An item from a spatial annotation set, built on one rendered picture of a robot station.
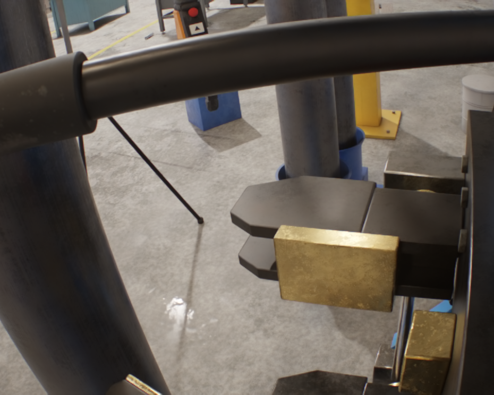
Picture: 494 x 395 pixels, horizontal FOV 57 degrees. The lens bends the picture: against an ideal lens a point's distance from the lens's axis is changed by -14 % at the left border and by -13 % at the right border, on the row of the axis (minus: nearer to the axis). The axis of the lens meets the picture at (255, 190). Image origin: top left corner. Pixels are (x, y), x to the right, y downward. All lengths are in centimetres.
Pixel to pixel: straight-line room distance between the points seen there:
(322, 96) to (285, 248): 121
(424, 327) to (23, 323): 50
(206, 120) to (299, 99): 167
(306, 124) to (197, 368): 94
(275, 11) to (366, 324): 114
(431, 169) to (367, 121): 243
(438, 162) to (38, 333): 64
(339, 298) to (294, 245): 10
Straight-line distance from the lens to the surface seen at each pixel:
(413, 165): 79
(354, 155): 225
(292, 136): 187
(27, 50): 56
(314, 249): 63
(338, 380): 107
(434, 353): 52
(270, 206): 71
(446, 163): 81
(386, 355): 111
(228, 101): 344
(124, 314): 75
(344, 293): 67
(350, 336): 185
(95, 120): 16
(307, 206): 70
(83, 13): 831
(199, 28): 131
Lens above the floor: 139
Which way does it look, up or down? 31 degrees down
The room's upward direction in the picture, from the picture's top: 8 degrees counter-clockwise
